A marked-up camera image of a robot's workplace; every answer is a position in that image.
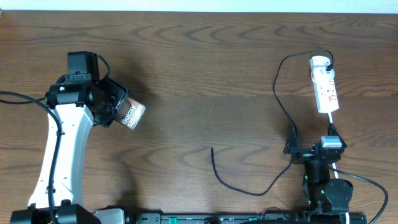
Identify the white power strip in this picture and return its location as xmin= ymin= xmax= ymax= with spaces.
xmin=311 ymin=67 xmax=339 ymax=114

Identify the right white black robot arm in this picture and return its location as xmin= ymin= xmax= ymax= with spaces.
xmin=284 ymin=124 xmax=353 ymax=223

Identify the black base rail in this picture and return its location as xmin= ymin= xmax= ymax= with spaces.
xmin=133 ymin=212 xmax=368 ymax=224

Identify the white power strip cord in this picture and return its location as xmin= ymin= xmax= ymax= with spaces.
xmin=327 ymin=112 xmax=350 ymax=224

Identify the white charger plug adapter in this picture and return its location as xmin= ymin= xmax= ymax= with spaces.
xmin=310 ymin=55 xmax=331 ymax=70

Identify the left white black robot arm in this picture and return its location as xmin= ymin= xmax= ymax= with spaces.
xmin=10 ymin=51 xmax=129 ymax=223

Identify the black USB charging cable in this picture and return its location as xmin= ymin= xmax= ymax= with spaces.
xmin=210 ymin=49 xmax=335 ymax=197

